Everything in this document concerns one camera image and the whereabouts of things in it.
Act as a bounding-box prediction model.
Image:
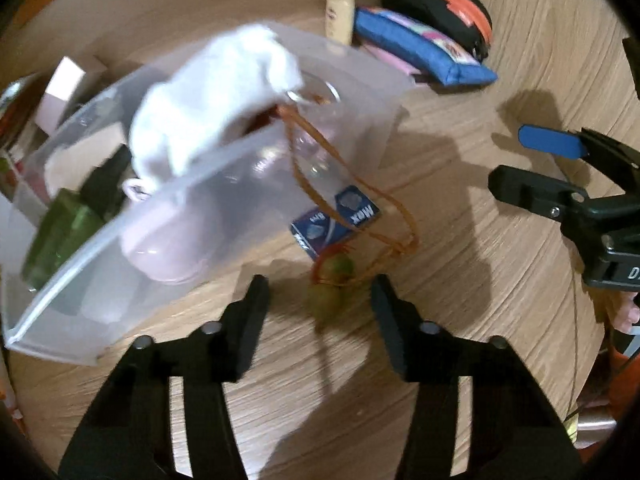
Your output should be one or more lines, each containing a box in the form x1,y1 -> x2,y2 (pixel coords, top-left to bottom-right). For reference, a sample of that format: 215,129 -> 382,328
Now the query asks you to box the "white glossy ball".
119,193 -> 222,285

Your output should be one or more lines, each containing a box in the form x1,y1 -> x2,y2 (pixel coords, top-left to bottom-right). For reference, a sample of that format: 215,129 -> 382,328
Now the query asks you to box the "green gourd pendant with cord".
276,104 -> 420,330

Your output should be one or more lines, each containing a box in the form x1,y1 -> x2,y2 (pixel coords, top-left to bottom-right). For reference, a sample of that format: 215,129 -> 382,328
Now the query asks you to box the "white cloth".
129,24 -> 304,194

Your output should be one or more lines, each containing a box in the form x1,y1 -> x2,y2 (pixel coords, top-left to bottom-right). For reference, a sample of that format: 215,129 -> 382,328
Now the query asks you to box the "right hand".
611,292 -> 640,335

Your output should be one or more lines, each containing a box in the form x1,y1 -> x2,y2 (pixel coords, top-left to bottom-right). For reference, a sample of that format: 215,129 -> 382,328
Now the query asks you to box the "orange jacket sleeve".
575,328 -> 639,463

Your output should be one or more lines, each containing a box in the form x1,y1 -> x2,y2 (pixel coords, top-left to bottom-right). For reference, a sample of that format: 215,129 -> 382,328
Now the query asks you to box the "blue pencil pouch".
354,8 -> 498,87

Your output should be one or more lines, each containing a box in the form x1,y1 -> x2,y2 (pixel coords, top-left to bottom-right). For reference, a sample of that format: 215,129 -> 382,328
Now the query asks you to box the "black orange zip case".
381,0 -> 494,62

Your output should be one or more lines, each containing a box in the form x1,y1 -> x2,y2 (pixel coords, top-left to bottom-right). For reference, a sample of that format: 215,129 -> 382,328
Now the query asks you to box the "blue Max box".
290,185 -> 381,260

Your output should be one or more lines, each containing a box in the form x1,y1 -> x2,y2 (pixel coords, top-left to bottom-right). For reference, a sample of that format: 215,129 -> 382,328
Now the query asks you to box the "dark green pump bottle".
21,145 -> 131,290

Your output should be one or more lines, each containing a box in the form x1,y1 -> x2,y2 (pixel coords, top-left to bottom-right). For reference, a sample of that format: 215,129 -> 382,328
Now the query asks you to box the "clear plastic storage bin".
1,23 -> 412,365

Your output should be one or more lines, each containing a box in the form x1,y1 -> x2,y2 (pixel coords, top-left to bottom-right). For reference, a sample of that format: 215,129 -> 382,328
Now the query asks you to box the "cream sunscreen bottle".
324,0 -> 356,46

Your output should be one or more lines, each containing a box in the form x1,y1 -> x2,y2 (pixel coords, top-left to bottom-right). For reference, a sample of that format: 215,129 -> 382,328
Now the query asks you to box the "cream yarn cone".
43,122 -> 127,198

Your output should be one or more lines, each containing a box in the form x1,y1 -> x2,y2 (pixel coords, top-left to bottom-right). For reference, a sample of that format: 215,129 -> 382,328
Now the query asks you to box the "stack of books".
0,73 -> 47,200

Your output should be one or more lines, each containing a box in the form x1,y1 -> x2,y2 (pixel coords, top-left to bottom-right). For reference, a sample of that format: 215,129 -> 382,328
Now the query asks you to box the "small white cardboard box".
34,56 -> 107,136

